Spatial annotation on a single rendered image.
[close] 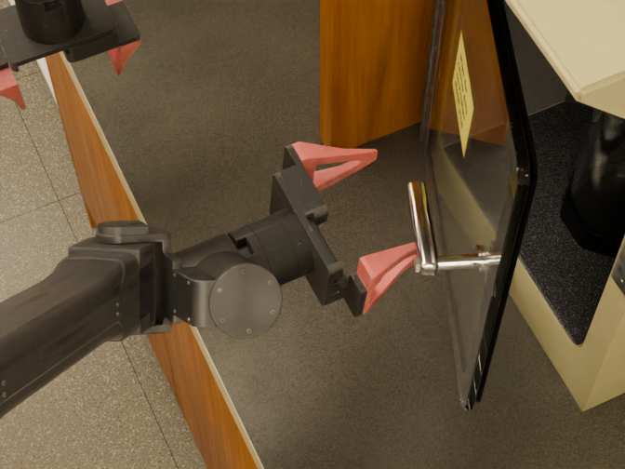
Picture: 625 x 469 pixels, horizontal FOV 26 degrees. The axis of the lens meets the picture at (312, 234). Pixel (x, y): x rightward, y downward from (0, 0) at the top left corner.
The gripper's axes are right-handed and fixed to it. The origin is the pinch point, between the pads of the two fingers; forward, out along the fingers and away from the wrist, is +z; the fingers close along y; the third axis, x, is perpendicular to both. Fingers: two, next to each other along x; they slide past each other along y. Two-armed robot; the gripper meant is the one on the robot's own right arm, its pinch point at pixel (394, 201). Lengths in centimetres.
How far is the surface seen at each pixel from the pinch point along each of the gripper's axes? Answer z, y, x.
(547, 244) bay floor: 17.3, -3.2, 15.1
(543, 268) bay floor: 15.6, -5.3, 15.1
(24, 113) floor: -7, 107, 124
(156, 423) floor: -10, 36, 121
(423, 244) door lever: -1.1, -6.0, -3.2
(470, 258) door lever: 1.6, -8.8, -3.4
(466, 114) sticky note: 6.5, 1.4, -7.1
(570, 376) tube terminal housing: 14.1, -14.6, 19.8
